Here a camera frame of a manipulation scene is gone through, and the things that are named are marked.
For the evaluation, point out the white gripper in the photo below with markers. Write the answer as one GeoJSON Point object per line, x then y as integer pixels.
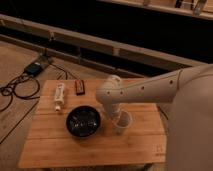
{"type": "Point", "coordinates": [112, 110]}

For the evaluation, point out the white ceramic cup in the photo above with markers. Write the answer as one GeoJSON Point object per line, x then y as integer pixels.
{"type": "Point", "coordinates": [122, 122]}

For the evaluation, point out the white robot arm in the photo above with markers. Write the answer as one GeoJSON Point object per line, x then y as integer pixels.
{"type": "Point", "coordinates": [189, 91]}

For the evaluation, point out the black bowl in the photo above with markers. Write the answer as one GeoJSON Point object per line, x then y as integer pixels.
{"type": "Point", "coordinates": [83, 121]}

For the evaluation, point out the red brown snack bar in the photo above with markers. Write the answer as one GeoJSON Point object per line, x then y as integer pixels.
{"type": "Point", "coordinates": [79, 87]}

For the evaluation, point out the white plastic bottle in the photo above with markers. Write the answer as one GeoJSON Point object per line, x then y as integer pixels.
{"type": "Point", "coordinates": [59, 96]}

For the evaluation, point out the wooden railing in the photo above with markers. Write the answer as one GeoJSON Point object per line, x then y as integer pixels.
{"type": "Point", "coordinates": [109, 47]}

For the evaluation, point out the wooden table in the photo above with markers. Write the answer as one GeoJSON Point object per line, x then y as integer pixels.
{"type": "Point", "coordinates": [49, 144]}

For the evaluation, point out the black power adapter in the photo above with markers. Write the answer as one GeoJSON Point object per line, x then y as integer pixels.
{"type": "Point", "coordinates": [33, 69]}

